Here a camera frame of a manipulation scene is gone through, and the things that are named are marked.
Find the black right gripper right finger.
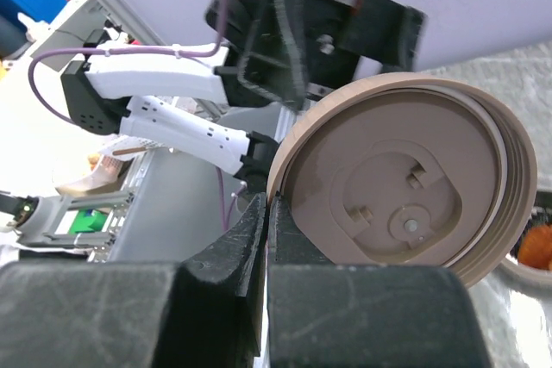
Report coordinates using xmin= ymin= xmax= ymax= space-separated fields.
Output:
xmin=267 ymin=196 xmax=492 ymax=367

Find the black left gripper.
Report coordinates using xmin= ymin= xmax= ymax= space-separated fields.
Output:
xmin=239 ymin=0 xmax=426 ymax=111

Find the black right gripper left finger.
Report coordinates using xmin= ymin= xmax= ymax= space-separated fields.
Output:
xmin=1 ymin=194 xmax=267 ymax=367

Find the brown round lid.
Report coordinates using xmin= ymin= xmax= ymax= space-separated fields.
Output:
xmin=267 ymin=72 xmax=537 ymax=286

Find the grey steel tin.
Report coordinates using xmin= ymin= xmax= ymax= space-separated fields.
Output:
xmin=495 ymin=190 xmax=552 ymax=297

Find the black spiky sea cucumber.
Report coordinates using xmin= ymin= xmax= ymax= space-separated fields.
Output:
xmin=510 ymin=207 xmax=551 ymax=259

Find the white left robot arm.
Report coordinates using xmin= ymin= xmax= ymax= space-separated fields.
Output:
xmin=61 ymin=0 xmax=425 ymax=192

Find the grey metal equipment frame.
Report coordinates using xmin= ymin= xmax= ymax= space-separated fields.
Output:
xmin=16 ymin=148 xmax=248 ymax=263

